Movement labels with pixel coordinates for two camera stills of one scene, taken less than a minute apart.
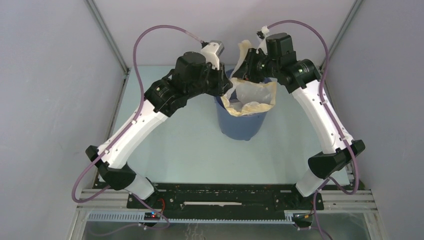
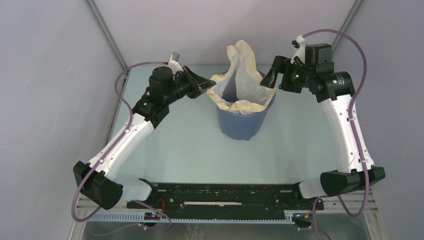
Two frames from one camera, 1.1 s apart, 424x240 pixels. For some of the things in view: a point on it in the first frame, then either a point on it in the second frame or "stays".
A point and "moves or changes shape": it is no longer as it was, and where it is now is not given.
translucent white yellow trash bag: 244,97 moves or changes shape
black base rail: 226,199 stays
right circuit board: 303,218 stays
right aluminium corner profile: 342,30 stays
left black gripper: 223,84 → 198,84
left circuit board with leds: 151,216 stays
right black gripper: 247,71 → 282,64
